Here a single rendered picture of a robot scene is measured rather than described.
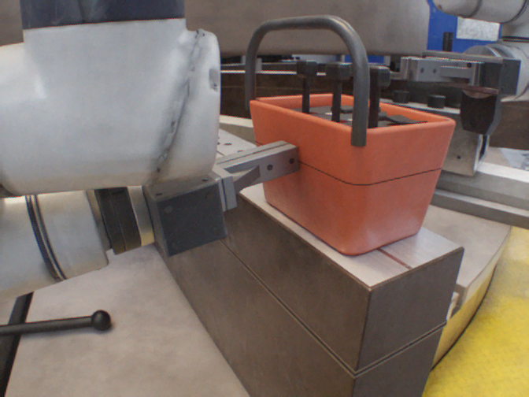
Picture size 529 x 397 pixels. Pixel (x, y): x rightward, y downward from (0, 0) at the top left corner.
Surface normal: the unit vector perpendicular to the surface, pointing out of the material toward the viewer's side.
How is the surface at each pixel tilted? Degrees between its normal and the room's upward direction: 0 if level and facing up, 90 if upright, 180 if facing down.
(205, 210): 90
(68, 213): 57
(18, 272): 100
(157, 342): 0
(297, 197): 97
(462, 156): 90
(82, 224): 71
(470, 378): 0
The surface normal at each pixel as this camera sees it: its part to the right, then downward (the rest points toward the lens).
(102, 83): 0.26, 0.43
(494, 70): -0.87, 0.18
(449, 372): 0.00, -0.93
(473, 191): -0.62, 0.29
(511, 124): -0.27, 0.36
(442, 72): -0.01, 0.38
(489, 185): -0.58, -0.01
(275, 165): 0.49, 0.33
